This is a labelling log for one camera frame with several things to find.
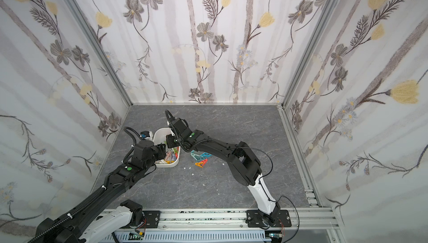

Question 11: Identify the white plastic storage box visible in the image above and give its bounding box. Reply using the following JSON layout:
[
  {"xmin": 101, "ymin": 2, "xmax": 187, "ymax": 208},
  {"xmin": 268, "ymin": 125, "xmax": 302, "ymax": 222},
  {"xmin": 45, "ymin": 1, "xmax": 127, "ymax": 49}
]
[{"xmin": 153, "ymin": 128, "xmax": 181, "ymax": 168}]

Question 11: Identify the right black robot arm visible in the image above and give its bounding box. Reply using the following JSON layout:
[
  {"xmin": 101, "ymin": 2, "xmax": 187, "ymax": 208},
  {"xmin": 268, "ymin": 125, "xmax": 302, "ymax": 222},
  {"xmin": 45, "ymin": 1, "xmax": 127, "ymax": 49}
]
[{"xmin": 165, "ymin": 110, "xmax": 292, "ymax": 230}]

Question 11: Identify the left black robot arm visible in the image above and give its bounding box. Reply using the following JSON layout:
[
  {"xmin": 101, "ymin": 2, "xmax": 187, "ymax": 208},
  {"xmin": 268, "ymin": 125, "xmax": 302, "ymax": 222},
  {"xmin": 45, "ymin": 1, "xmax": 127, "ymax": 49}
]
[{"xmin": 30, "ymin": 132, "xmax": 167, "ymax": 243}]

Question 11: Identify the mint clothespin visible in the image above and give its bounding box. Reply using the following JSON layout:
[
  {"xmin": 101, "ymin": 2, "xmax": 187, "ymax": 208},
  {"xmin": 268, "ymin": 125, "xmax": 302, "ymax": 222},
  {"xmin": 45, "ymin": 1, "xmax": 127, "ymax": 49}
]
[{"xmin": 191, "ymin": 153, "xmax": 205, "ymax": 162}]

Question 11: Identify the blue clothespin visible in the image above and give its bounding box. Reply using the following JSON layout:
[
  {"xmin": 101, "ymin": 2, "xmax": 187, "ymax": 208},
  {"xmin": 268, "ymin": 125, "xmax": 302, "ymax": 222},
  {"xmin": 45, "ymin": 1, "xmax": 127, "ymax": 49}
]
[{"xmin": 201, "ymin": 153, "xmax": 211, "ymax": 159}]

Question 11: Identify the orange clothespin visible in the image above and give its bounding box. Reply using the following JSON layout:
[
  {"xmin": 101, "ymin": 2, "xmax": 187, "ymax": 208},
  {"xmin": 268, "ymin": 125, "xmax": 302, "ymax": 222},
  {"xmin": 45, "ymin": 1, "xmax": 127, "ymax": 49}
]
[{"xmin": 195, "ymin": 159, "xmax": 208, "ymax": 168}]

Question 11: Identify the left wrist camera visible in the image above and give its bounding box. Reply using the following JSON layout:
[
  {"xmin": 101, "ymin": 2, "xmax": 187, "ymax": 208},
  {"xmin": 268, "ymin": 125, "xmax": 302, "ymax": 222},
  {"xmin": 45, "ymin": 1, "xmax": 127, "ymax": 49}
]
[{"xmin": 139, "ymin": 131, "xmax": 152, "ymax": 140}]

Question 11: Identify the white cable duct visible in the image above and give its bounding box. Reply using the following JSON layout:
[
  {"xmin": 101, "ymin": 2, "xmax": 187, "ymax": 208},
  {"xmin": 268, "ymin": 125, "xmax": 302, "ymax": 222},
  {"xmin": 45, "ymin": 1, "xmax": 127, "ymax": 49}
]
[{"xmin": 115, "ymin": 230, "xmax": 272, "ymax": 243}]

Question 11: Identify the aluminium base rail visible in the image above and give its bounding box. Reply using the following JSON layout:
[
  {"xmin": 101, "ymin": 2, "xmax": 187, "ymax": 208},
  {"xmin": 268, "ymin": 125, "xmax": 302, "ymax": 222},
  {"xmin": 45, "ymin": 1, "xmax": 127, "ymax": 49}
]
[{"xmin": 61, "ymin": 207, "xmax": 345, "ymax": 243}]

